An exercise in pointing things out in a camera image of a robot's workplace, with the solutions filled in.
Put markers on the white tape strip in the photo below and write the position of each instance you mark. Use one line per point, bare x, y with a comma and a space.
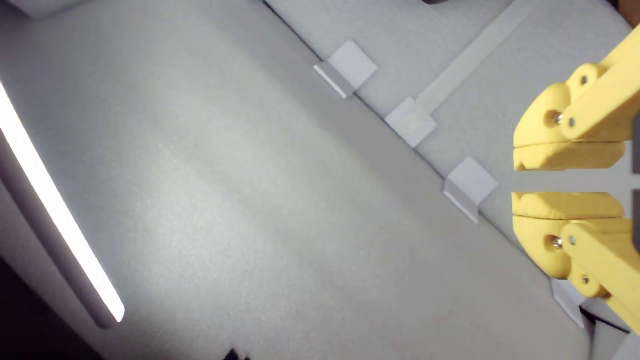
475, 55

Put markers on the white light bar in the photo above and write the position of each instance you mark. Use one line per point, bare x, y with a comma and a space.
50, 200

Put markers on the white wall clip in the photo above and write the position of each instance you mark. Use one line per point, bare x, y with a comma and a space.
350, 65
411, 122
565, 300
470, 182

